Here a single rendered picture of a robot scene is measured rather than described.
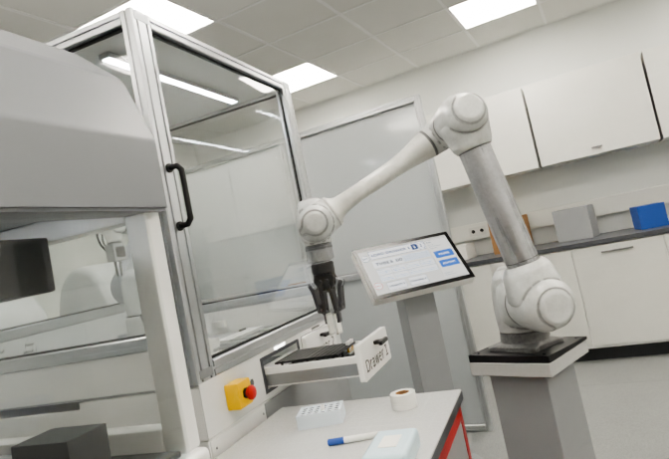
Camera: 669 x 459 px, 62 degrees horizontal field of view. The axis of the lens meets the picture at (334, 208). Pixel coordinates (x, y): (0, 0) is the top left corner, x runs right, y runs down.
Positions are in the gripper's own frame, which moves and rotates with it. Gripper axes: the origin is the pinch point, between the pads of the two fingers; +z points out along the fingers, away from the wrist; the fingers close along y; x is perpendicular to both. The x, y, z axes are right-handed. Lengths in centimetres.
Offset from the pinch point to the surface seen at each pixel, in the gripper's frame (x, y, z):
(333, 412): 28.3, -10.8, 19.3
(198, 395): 48, 16, 7
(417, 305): -94, 8, 11
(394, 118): -167, 26, -96
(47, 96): 100, -15, -57
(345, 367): 10.4, -7.0, 12.1
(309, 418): 30.9, -4.6, 19.8
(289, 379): 13.1, 12.4, 13.6
